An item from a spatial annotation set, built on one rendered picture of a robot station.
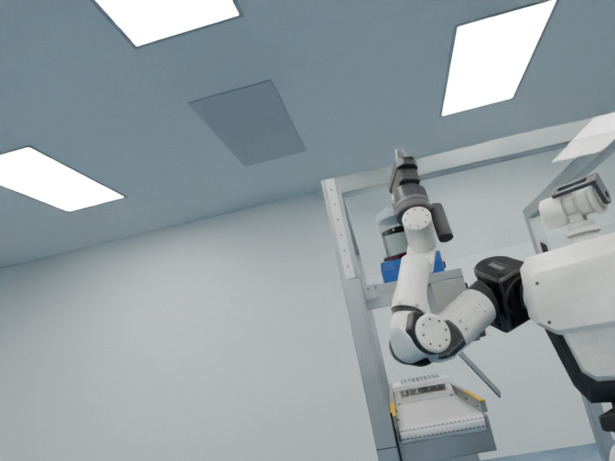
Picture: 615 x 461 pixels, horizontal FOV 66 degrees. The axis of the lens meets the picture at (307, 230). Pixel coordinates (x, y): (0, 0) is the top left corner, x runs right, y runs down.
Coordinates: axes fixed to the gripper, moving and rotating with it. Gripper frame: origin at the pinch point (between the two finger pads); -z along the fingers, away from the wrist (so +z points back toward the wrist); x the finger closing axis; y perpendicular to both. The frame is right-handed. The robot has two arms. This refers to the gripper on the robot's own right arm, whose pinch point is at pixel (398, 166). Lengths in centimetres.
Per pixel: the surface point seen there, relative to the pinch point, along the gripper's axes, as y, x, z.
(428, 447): -13, -66, 54
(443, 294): -21.1, -40.8, 15.9
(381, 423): 2, -57, 49
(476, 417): -27, -57, 49
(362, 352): 6, -49, 30
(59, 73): 140, -75, -154
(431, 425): -14, -61, 49
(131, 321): 168, -407, -181
